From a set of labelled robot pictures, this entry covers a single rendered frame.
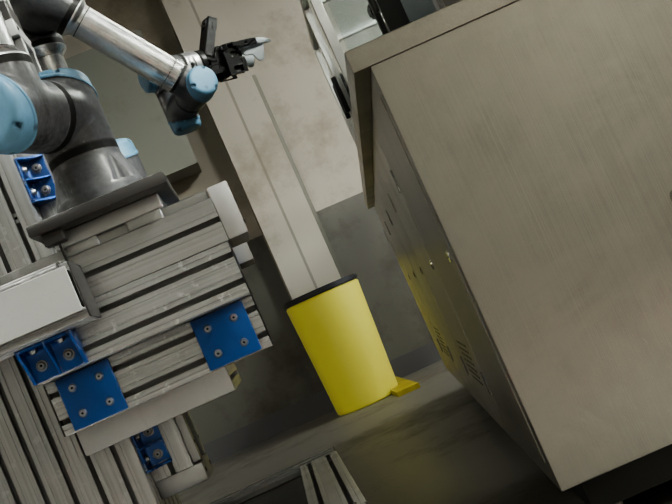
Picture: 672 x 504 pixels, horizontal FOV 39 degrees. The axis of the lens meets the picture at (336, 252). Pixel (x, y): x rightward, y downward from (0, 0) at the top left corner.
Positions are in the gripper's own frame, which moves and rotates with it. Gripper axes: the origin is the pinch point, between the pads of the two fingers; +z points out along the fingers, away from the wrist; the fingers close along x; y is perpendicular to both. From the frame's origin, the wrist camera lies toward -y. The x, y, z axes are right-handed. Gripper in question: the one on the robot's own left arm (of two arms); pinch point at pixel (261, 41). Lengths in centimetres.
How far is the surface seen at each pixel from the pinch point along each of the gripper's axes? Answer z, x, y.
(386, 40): -32, 88, 23
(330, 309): 111, -205, 99
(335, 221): 167, -260, 59
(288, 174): 141, -250, 25
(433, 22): -25, 93, 23
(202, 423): 61, -300, 143
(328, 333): 107, -207, 111
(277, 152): 141, -252, 11
